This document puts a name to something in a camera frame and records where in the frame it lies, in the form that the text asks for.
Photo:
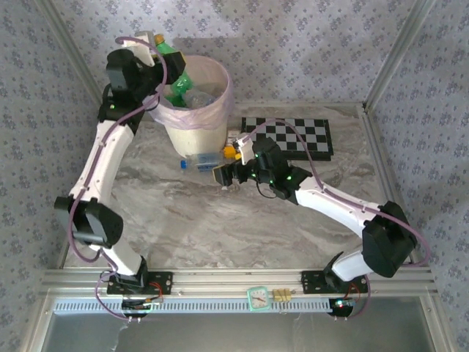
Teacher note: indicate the green soda bottle yellow cap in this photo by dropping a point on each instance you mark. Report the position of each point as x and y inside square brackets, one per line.
[182, 88]

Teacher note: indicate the bluish clear bottle white cap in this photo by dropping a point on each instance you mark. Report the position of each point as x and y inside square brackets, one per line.
[201, 99]

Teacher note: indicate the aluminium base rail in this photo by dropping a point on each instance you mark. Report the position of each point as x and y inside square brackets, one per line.
[227, 282]

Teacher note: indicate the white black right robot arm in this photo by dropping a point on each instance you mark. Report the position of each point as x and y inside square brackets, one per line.
[329, 205]

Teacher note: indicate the clear bottle blue label blue cap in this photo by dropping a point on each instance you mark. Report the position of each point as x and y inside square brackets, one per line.
[205, 161]

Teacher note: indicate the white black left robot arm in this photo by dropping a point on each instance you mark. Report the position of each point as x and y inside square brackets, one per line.
[99, 161]

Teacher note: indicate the black white checkerboard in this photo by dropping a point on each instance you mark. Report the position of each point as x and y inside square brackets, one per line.
[293, 132]

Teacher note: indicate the pink plastic bin liner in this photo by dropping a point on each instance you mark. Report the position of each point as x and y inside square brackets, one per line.
[220, 88]

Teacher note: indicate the white waste bin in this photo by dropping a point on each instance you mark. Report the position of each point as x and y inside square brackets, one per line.
[190, 139]

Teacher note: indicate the small electronics board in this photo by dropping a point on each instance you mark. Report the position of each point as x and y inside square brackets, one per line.
[340, 306]
[139, 305]

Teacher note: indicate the small mint green clock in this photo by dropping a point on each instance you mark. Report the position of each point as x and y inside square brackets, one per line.
[257, 298]

